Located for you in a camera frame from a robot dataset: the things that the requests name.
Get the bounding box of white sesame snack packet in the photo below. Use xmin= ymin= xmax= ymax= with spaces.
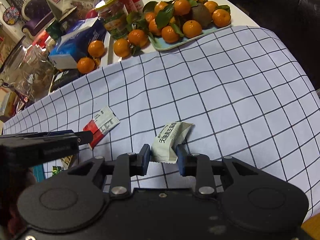
xmin=150 ymin=121 xmax=194 ymax=164

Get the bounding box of small green candy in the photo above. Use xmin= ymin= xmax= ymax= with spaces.
xmin=52 ymin=166 xmax=63 ymax=176

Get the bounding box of blue checked tablecloth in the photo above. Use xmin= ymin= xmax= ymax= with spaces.
xmin=3 ymin=26 xmax=319 ymax=216

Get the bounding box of gold teal tin tray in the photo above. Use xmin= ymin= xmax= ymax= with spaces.
xmin=32 ymin=164 xmax=46 ymax=183

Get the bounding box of green label jar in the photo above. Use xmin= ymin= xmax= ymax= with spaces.
xmin=95 ymin=0 xmax=127 ymax=40

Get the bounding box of mandarin pile on plate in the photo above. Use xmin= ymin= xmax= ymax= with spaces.
xmin=143 ymin=0 xmax=232 ymax=43

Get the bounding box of light blue fruit plate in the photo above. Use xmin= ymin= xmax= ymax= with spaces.
xmin=149 ymin=24 xmax=232 ymax=51

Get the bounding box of blue tissue pack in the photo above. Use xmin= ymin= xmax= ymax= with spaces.
xmin=49 ymin=17 xmax=106 ymax=70

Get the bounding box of purple white armchair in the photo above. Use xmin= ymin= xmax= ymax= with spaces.
xmin=21 ymin=0 xmax=54 ymax=40

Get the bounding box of glass storage jar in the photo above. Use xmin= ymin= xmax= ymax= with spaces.
xmin=1 ymin=37 xmax=55 ymax=102

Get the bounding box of loose mandarin near plate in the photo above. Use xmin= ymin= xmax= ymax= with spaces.
xmin=128 ymin=29 xmax=149 ymax=48

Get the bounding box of loose mandarin by jar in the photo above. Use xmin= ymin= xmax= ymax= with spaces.
xmin=113 ymin=38 xmax=131 ymax=57

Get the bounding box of loose mandarin by tissue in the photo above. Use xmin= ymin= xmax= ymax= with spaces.
xmin=88 ymin=40 xmax=106 ymax=58

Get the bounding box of red white hawthorn packet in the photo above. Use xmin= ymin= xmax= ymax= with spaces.
xmin=83 ymin=106 xmax=120 ymax=150

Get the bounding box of loose mandarin front left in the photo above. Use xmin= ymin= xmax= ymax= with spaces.
xmin=76 ymin=57 xmax=95 ymax=74

